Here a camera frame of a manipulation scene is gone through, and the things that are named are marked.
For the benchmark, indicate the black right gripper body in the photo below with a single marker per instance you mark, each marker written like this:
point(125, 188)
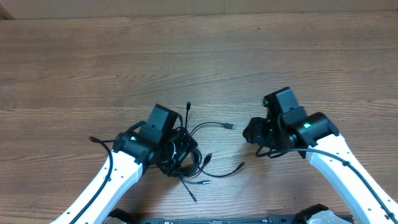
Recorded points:
point(267, 134)

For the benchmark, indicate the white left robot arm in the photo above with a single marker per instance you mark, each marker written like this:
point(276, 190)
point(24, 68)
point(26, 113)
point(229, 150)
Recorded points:
point(153, 142)

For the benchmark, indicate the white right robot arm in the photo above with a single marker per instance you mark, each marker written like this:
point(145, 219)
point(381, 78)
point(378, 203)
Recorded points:
point(320, 142)

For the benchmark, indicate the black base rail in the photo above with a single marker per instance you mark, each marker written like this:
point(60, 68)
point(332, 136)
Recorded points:
point(314, 214)

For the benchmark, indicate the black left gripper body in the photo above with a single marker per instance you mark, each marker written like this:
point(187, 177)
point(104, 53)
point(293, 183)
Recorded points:
point(177, 146)

